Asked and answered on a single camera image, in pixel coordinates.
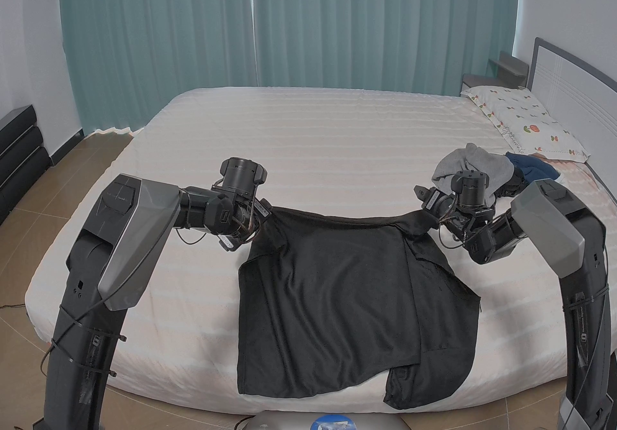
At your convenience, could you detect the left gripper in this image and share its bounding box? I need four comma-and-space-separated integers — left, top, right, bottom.
231, 198, 276, 250

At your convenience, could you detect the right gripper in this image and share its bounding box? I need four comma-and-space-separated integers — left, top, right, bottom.
423, 188, 459, 229

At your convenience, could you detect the black T-shirt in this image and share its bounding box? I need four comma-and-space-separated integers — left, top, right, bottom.
236, 206, 484, 411

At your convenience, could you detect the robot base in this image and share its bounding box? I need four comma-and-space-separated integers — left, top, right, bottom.
236, 411, 401, 430

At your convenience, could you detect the pile of clothes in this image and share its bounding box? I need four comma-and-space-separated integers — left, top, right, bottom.
431, 143, 562, 207

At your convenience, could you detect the bed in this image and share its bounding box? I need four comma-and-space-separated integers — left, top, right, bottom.
24, 37, 617, 421

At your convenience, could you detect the white printed pillow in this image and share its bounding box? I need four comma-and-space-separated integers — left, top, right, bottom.
460, 85, 591, 164

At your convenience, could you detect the grey bedside table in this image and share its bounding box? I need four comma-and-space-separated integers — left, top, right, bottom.
462, 51, 530, 94

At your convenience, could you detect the blue-green curtain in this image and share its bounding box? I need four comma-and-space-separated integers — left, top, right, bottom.
59, 0, 257, 136
252, 0, 525, 97

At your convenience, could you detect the black chest of drawers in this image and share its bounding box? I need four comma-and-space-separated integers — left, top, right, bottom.
0, 104, 50, 226

